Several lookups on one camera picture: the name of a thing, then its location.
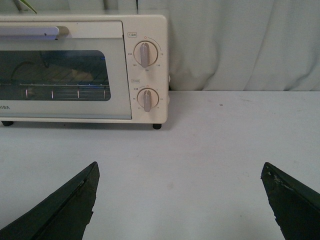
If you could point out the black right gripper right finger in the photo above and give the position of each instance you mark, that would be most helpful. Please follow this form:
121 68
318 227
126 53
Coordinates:
296 207

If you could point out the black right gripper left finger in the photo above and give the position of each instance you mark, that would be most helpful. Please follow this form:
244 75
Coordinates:
63 215

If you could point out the silver oven door handle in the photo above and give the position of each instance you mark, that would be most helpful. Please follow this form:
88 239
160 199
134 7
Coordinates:
34 31

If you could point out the glass oven door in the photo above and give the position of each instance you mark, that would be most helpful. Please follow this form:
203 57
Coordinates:
93 53

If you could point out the cream toaster oven body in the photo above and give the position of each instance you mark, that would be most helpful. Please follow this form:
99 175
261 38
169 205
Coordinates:
137 27

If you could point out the lower timer knob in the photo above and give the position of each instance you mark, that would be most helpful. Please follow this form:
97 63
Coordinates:
147 98

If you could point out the upper temperature knob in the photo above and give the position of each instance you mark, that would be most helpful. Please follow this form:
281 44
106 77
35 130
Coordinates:
145 53

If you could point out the green plant leaf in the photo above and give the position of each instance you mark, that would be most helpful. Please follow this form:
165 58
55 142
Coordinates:
27 6

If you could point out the wire oven rack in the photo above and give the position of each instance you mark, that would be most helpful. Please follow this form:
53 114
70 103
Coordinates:
42 92

